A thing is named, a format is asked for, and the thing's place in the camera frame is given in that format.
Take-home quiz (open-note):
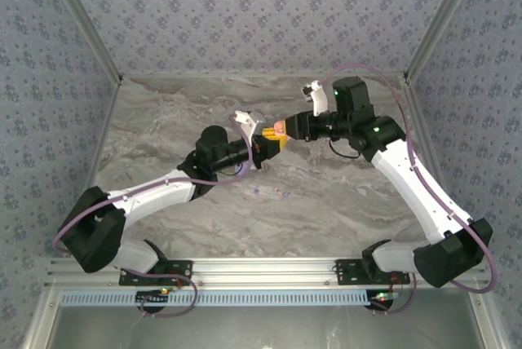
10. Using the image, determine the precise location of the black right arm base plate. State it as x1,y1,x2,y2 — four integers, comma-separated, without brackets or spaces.
334,258,411,287

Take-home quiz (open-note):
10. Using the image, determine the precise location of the small black controller board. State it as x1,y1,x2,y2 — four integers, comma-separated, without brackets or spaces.
135,288,170,306
368,289,397,310

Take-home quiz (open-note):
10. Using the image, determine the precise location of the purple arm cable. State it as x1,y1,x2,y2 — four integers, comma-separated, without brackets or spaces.
320,62,497,316
52,126,253,318

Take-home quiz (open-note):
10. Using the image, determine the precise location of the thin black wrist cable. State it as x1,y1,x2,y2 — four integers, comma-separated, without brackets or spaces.
329,139,362,159

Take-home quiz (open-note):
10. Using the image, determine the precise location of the wide aluminium extrusion beam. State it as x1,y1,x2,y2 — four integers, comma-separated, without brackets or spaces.
44,257,489,287

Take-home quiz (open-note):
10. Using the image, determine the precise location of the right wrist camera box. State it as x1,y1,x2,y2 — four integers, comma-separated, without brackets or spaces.
300,79,330,117

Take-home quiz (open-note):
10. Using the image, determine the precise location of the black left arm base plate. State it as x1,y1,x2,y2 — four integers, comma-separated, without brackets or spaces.
118,259,193,287

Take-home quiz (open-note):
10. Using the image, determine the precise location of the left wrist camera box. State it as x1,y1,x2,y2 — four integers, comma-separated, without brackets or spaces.
232,110,266,138

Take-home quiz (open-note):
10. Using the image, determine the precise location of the aluminium frame post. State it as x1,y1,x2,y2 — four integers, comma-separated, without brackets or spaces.
403,0,487,83
39,0,125,83

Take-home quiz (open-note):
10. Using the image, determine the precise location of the grey metal sheet panel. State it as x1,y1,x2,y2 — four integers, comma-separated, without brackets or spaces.
52,288,480,349

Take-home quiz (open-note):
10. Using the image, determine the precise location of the thin aluminium frame bar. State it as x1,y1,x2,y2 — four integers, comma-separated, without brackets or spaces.
122,73,405,80

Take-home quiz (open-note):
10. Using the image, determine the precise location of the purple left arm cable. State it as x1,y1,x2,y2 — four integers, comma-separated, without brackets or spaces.
52,126,253,318

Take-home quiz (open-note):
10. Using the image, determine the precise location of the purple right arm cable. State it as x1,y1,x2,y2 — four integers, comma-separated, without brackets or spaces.
320,62,497,316

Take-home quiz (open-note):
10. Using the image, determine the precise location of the aluminium table edge rail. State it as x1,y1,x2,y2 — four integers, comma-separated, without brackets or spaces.
400,77,467,255
60,77,123,258

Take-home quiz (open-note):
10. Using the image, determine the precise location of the light blue slotted cable duct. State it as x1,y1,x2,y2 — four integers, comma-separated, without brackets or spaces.
60,289,370,307

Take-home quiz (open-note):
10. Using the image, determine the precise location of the aluminium frame leg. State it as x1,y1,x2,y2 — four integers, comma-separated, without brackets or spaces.
467,285,511,349
22,285,62,349

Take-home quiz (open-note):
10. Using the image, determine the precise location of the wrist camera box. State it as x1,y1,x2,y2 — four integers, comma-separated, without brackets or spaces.
232,110,266,138
300,79,330,117

